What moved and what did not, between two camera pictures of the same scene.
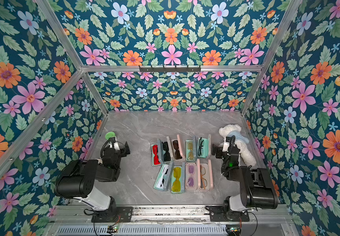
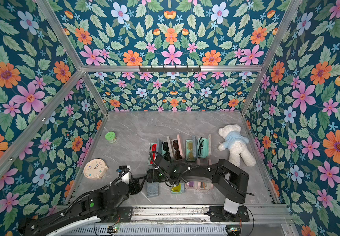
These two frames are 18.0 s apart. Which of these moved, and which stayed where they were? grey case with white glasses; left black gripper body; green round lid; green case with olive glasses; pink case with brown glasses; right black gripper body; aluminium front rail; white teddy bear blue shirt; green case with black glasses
Moved: grey case with white glasses; right black gripper body; left black gripper body
Stayed: green case with olive glasses; green case with black glasses; pink case with brown glasses; aluminium front rail; green round lid; white teddy bear blue shirt
